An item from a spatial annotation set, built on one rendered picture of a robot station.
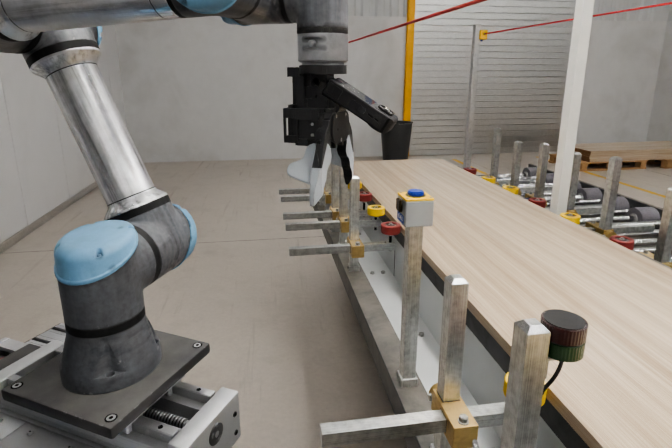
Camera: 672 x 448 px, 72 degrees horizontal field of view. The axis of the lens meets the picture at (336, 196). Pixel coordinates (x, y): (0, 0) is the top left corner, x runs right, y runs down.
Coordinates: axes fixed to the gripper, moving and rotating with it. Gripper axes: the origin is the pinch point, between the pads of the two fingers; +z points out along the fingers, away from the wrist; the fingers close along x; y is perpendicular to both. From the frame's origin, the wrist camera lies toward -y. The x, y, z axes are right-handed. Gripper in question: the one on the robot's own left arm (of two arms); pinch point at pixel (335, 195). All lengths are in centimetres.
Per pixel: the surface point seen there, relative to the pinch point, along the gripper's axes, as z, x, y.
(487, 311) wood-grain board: 42, -50, -23
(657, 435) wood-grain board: 42, -16, -53
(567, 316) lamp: 14.2, -0.3, -34.9
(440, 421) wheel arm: 47, -12, -17
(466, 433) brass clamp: 47, -11, -22
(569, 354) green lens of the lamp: 17.9, 3.5, -35.3
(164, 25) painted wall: -89, -565, 514
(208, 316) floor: 132, -151, 146
